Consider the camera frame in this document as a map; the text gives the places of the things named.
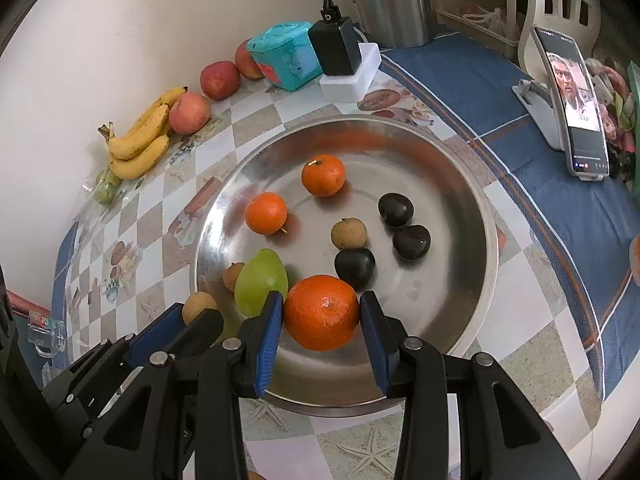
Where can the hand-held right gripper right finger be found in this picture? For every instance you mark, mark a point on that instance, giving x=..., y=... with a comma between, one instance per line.
x=376, y=345

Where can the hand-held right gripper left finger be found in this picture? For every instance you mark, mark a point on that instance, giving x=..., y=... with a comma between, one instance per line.
x=267, y=345

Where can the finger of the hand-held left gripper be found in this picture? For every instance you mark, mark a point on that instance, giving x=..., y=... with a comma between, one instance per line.
x=207, y=327
x=155, y=330

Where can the small brown longan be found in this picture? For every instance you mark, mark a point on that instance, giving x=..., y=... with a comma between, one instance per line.
x=197, y=305

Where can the large orange tangerine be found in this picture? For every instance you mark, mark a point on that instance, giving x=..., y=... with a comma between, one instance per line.
x=265, y=212
x=321, y=312

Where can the green pear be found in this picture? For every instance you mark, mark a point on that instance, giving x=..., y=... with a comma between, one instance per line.
x=260, y=277

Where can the dark purple plum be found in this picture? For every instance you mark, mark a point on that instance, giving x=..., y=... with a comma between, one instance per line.
x=396, y=209
x=411, y=242
x=355, y=267

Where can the large steel basin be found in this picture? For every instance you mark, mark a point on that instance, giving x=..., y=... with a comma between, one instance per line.
x=440, y=285

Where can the small orange tangerine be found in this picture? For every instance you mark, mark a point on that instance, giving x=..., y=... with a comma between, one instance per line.
x=323, y=176

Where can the clear bag of green jujubes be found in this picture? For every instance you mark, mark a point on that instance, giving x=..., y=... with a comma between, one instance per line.
x=106, y=190

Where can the checkered printed tablecloth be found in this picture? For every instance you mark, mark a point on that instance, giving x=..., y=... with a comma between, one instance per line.
x=525, y=310

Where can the yellow banana bunch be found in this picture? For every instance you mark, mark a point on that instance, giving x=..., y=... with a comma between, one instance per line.
x=137, y=152

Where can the pale pink apple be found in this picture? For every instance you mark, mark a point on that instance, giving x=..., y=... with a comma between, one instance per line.
x=190, y=112

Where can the red apple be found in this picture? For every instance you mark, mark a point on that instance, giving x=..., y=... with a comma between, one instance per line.
x=220, y=80
x=245, y=62

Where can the orange bottle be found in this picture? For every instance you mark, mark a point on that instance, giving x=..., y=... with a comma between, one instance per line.
x=636, y=260

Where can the teal toy box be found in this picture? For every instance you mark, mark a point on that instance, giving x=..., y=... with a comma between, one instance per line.
x=285, y=60

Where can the grey phone stand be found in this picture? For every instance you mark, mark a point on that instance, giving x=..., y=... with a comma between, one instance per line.
x=542, y=110

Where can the smartphone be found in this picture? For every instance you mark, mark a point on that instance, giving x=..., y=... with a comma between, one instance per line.
x=575, y=100

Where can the colourful cloth bundle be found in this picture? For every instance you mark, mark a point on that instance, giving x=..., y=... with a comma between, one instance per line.
x=612, y=110

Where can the steel thermos jug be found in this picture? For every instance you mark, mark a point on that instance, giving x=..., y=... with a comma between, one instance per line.
x=390, y=5

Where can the white plastic bag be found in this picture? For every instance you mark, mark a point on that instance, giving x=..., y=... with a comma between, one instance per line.
x=482, y=17

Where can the white plastic chair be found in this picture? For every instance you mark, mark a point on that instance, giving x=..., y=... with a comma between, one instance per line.
x=537, y=10

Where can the reddish brown wooden rail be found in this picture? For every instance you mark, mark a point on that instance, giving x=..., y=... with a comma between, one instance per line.
x=27, y=304

